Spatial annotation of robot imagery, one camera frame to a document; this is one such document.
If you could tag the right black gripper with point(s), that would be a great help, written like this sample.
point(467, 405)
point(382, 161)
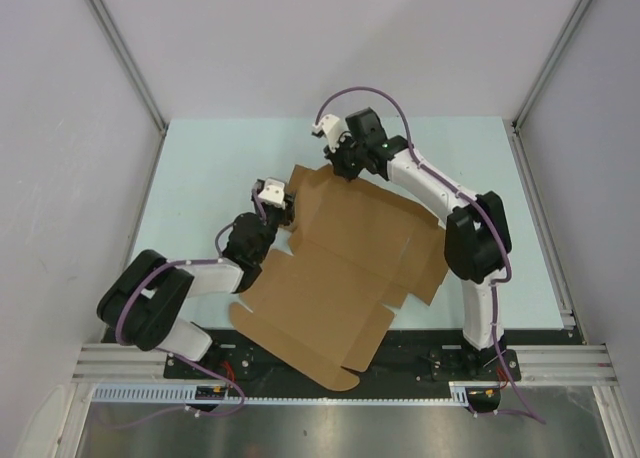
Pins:
point(334, 158)

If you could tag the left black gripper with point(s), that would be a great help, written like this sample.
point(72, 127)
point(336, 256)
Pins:
point(287, 214)

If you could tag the brown cardboard box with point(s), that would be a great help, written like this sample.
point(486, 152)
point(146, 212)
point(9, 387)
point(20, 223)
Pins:
point(356, 251)

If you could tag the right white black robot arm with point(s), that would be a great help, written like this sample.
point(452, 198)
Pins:
point(477, 238)

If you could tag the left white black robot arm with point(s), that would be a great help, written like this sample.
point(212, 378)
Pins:
point(143, 304)

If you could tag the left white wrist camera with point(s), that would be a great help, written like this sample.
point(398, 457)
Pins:
point(271, 192)

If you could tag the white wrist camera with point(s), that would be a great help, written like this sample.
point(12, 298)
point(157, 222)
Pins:
point(271, 192)
point(328, 127)

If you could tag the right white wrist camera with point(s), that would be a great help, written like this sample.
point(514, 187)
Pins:
point(328, 127)

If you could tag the right aluminium side rail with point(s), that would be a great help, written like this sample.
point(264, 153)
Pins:
point(554, 268)

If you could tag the grey slotted cable duct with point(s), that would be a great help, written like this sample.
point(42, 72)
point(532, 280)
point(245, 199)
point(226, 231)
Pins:
point(175, 394)

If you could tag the left aluminium corner post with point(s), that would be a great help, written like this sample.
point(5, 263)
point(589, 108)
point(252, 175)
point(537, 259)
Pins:
point(116, 41)

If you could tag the aluminium corner post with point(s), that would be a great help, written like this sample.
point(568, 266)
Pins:
point(116, 41)
point(553, 59)

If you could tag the right aluminium corner post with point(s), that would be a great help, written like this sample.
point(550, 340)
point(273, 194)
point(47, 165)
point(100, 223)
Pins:
point(553, 59)

